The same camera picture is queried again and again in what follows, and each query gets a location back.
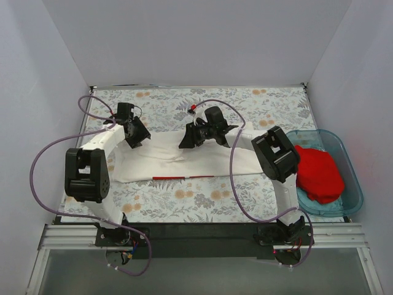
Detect floral patterned table mat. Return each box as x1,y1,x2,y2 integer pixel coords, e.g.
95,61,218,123
76,87,316,223

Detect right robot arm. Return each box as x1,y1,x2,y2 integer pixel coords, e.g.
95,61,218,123
179,105,305,245

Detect white t-shirt red print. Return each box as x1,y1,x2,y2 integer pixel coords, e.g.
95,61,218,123
112,121,271,184

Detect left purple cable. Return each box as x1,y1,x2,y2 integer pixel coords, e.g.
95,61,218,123
29,95,152,276

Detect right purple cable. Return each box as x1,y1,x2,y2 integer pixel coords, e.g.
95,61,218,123
192,100,314,270

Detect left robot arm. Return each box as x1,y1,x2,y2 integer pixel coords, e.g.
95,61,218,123
64,103,151,246

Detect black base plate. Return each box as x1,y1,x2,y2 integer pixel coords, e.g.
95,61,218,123
95,221,314,262

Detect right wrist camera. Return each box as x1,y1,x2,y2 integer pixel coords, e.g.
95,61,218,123
187,104,203,125

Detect teal plastic bin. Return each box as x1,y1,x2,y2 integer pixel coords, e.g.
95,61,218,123
287,129,364,218

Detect aluminium frame rail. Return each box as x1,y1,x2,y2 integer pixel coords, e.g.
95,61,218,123
26,222,383,294

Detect purple cable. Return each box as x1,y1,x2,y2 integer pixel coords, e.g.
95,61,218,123
192,100,314,270
29,95,152,276

